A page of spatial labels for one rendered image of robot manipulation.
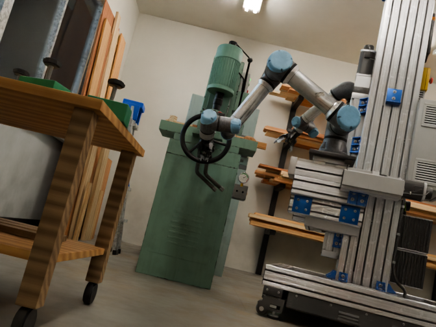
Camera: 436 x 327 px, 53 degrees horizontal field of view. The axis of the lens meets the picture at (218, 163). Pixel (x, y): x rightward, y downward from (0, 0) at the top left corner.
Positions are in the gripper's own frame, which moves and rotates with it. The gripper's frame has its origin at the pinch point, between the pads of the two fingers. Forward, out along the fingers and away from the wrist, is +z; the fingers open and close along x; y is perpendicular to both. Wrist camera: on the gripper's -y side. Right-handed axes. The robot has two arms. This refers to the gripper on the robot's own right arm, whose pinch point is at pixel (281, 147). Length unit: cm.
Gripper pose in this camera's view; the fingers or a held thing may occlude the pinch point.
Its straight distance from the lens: 335.6
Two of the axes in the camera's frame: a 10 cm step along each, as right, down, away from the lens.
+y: -0.9, 5.5, -8.3
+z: -5.3, 6.8, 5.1
